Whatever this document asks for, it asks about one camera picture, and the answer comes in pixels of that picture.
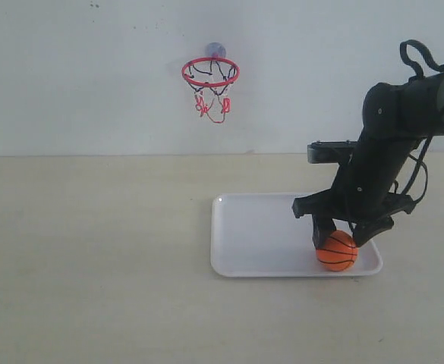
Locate white rectangular plastic tray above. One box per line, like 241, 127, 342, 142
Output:
210, 193, 383, 278

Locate clear suction cup mount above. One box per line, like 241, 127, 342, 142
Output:
205, 42, 226, 58

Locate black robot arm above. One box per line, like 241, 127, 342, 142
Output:
292, 72, 444, 248

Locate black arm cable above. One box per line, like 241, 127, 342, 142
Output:
392, 39, 444, 204

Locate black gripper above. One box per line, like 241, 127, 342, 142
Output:
292, 151, 414, 249

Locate red mini basketball hoop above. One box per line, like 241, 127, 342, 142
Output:
181, 56, 241, 124

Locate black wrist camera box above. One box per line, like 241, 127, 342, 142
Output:
307, 140, 357, 165

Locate small orange toy basketball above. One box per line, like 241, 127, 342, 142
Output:
316, 230, 359, 271

